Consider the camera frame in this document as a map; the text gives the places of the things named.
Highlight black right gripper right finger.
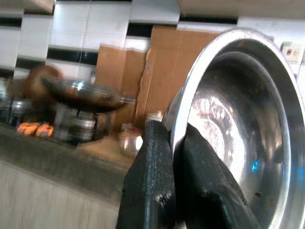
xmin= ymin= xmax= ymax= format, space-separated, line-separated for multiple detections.
xmin=173 ymin=124 xmax=260 ymax=229

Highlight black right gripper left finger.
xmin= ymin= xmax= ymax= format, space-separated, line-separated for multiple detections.
xmin=116 ymin=120 xmax=177 ymax=229

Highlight stainless steel bowl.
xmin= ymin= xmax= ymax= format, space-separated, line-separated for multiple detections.
xmin=119 ymin=130 xmax=143 ymax=156
xmin=164 ymin=28 xmax=305 ymax=229

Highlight large woven straw mat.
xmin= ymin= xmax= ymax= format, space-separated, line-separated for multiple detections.
xmin=78 ymin=137 xmax=134 ymax=158

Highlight black glass gas stove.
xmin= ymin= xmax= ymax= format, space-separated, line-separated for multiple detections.
xmin=0 ymin=95 xmax=101 ymax=150

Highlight steel wok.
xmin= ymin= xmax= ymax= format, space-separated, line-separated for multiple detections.
xmin=40 ymin=76 xmax=135 ymax=114

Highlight brown round pot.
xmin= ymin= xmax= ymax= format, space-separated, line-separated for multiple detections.
xmin=26 ymin=64 xmax=64 ymax=105

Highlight orange handled scissors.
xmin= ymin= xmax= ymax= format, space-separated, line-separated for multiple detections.
xmin=16 ymin=122 xmax=54 ymax=138

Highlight white wall socket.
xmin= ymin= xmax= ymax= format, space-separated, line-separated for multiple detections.
xmin=281 ymin=42 xmax=305 ymax=62

